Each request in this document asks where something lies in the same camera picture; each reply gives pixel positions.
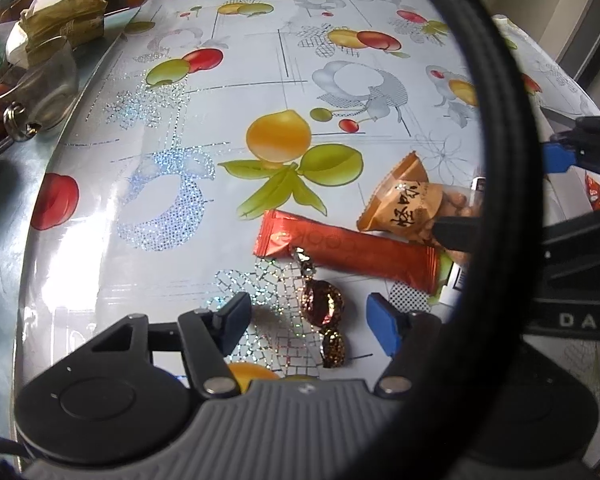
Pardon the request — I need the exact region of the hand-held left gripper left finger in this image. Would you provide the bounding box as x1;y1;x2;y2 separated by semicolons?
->
90;291;253;400

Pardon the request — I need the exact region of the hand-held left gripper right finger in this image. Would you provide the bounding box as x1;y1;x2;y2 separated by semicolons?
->
366;292;443;400

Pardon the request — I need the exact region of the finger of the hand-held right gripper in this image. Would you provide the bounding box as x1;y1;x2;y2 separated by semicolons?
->
432;207;600;273
542;115;600;183

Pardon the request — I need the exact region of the white barcode packet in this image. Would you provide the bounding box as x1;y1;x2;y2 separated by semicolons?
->
437;255;468;306

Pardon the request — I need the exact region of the orange peanut packet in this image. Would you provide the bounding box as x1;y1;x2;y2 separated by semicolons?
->
356;152;486;263

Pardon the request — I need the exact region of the red-orange snack bar packet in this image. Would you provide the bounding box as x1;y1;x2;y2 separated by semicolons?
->
252;210;453;297

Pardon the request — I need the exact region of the fruit print tablecloth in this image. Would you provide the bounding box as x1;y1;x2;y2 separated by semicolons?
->
12;0;600;401

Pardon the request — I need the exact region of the glass cup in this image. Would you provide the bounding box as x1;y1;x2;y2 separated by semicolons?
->
2;37;78;141

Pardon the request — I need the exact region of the green tissue pack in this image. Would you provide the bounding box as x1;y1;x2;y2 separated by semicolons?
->
6;0;108;68

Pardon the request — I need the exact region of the thick black cable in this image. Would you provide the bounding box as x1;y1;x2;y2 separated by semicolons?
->
325;0;548;480

